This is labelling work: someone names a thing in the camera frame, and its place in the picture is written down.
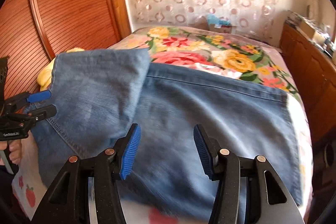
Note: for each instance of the yellow plush toy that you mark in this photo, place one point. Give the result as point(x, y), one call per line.
point(44, 78)

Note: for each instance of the floral blanket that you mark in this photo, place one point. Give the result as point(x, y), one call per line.
point(236, 61)

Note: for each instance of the blue denim pants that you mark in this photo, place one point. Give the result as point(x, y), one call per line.
point(183, 108)

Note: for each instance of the wooden cabinet row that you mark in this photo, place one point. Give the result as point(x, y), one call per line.
point(309, 69)

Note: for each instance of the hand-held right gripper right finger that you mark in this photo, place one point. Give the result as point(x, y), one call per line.
point(203, 150)

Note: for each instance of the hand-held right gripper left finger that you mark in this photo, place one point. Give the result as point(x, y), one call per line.
point(130, 150)

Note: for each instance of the wooden slatted wardrobe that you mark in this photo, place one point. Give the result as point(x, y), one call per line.
point(73, 3)

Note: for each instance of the white strawberry print sheet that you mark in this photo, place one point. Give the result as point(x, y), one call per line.
point(23, 174)

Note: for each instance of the person's left hand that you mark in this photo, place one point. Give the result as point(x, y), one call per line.
point(15, 151)

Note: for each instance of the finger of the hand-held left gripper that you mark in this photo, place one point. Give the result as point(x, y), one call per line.
point(39, 96)
point(43, 112)

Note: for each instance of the open cardboard box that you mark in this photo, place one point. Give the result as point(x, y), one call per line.
point(312, 31)

